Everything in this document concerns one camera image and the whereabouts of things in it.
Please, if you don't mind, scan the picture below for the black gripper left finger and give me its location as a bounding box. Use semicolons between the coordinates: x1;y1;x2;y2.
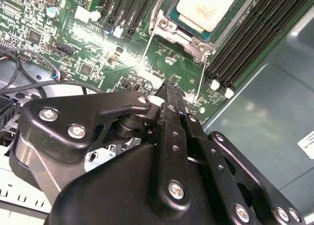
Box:
9;81;192;213

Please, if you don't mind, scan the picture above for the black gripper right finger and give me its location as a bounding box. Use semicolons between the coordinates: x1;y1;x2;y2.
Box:
175;82;307;225

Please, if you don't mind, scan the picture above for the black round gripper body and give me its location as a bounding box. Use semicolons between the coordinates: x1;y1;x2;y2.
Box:
45;144;229;225

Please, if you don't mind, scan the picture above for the metal socket cover frame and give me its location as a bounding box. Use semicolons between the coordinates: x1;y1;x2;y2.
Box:
135;24;209;107

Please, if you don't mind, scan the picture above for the wire locking lever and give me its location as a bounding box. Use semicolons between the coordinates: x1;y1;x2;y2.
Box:
150;0;168;25

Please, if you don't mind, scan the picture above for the silver CPU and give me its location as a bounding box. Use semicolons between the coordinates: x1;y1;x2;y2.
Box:
166;0;248;43

